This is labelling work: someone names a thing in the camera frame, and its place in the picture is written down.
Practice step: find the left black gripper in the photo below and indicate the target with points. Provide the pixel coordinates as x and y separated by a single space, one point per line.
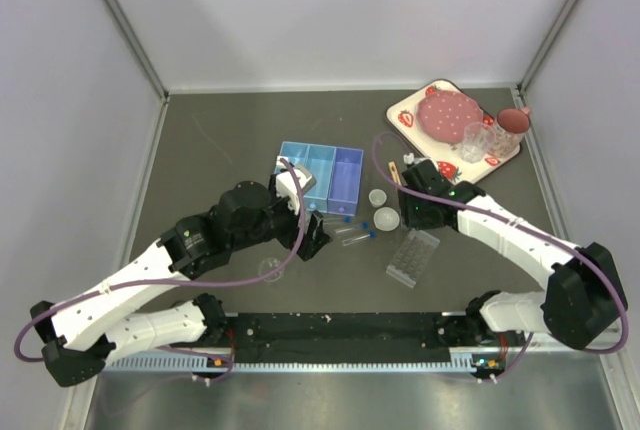
315 237

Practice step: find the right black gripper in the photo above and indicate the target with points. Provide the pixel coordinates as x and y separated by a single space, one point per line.
408 215

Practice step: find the clear acrylic test tube rack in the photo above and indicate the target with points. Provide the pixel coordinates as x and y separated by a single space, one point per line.
412 257

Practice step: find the blue capped test tube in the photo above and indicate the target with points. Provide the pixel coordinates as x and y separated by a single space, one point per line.
351 229
336 220
358 238

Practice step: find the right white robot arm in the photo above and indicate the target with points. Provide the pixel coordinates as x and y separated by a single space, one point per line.
580 294

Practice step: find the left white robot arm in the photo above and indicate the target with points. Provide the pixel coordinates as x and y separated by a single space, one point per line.
81 339

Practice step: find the white evaporating dish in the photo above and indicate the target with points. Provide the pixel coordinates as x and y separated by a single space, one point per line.
386 219

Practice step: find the small white crucible cup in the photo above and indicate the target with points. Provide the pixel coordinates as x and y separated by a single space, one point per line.
377 198

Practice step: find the wooden tongs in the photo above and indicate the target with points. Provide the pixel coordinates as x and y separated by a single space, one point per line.
395 175

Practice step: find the clear glass dish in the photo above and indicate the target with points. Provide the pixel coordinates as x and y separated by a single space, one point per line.
271 270

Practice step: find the light blue left drawer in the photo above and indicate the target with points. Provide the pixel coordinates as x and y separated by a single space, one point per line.
296 153

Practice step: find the light blue drawer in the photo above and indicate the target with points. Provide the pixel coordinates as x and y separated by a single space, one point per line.
320 162
296 153

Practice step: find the purple right drawer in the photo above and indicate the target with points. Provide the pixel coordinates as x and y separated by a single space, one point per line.
345 181

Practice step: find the light blue middle drawer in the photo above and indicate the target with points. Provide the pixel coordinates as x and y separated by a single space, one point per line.
320 162

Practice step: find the clear drinking glass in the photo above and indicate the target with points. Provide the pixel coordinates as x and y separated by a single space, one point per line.
478 138

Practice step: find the pink dotted plate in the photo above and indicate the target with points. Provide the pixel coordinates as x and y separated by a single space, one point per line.
443 115

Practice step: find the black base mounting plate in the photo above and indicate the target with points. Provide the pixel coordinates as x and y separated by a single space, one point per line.
347 338

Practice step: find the pink strawberry mug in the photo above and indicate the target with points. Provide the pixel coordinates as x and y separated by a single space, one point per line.
509 128

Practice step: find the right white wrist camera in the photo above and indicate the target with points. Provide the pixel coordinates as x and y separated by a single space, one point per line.
408 159

